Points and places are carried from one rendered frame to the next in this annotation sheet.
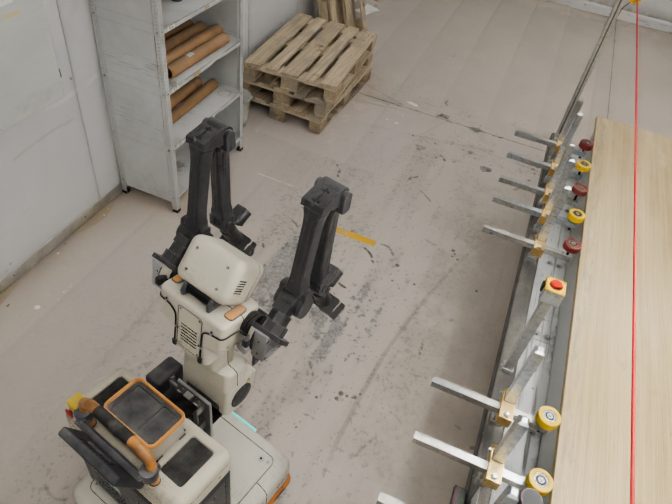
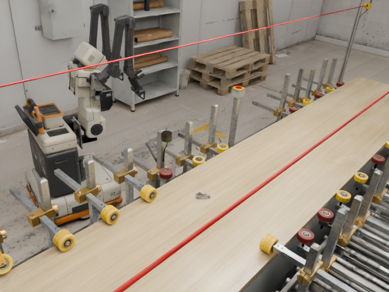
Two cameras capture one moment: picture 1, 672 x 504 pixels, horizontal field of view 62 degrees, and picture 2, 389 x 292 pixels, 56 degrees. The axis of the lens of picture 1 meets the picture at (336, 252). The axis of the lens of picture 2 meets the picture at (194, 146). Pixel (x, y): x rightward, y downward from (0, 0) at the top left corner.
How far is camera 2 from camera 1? 1.89 m
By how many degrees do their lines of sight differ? 24
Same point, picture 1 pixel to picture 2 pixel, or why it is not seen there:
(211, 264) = (83, 48)
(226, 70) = (173, 53)
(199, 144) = (92, 8)
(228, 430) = (99, 167)
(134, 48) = not seen: hidden behind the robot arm
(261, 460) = (106, 179)
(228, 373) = (88, 109)
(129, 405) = (45, 109)
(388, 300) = not seen: hidden behind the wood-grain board
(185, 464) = (56, 132)
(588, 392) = (251, 145)
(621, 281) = (310, 122)
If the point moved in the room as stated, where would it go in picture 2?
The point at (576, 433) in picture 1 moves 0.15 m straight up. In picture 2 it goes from (231, 153) to (234, 134)
